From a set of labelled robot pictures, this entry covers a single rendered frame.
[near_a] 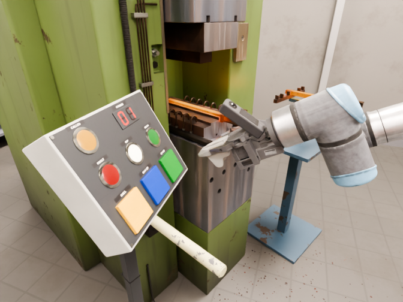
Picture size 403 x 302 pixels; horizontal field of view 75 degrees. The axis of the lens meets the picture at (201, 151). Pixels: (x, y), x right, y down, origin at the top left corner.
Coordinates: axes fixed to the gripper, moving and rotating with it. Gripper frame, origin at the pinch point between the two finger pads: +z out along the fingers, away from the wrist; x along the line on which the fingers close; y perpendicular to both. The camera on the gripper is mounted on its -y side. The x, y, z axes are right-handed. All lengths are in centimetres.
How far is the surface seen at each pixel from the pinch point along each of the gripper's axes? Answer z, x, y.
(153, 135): 10.6, -0.1, -9.2
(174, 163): 10.3, 0.9, 0.9
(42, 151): 14.2, -26.9, -19.5
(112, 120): 11.0, -10.1, -18.0
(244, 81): 2, 86, -1
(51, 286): 134, 9, 46
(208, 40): -4.3, 37.7, -25.3
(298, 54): -23, 284, 23
